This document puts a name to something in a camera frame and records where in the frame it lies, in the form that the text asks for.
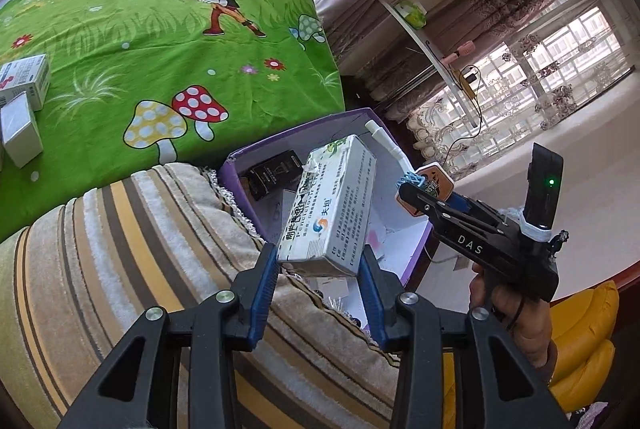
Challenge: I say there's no orange card item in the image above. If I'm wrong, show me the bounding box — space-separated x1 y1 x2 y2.
398 162 454 202

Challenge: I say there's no white green medicine box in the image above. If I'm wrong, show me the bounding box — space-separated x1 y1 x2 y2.
278 134 376 277

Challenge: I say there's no person's right hand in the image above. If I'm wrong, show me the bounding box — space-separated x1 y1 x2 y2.
491 285 558 383

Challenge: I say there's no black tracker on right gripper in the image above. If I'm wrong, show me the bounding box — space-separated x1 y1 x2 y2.
523 143 564 230

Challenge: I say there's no white tube in box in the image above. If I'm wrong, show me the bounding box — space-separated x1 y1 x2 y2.
364 119 414 174

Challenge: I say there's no yellow sofa seat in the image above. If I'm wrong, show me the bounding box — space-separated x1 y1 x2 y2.
439 278 622 429

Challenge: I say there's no power strip on shelf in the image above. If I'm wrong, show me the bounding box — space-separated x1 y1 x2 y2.
451 65 480 101

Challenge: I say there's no striped sofa cushion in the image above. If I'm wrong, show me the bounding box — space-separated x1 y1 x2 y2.
1 164 398 428

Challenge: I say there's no pink bottle on shelf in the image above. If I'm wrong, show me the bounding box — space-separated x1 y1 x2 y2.
440 40 475 66

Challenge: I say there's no black gift box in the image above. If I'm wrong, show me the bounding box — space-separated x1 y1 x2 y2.
245 150 303 201

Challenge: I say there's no purple cardboard storage box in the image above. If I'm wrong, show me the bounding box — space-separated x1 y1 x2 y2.
218 108 431 324

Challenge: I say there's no green tissue pack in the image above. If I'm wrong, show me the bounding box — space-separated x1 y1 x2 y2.
395 0 427 30

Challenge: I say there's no small white plain box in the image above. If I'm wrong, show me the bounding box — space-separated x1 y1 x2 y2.
1 92 43 168

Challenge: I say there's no green cartoon tablecloth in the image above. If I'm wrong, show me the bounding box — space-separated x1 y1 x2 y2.
1 0 345 236

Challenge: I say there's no medicine box red logo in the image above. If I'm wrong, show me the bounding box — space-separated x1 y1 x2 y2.
0 54 51 112

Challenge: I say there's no white wall shelf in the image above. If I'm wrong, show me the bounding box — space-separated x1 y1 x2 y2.
378 0 478 128

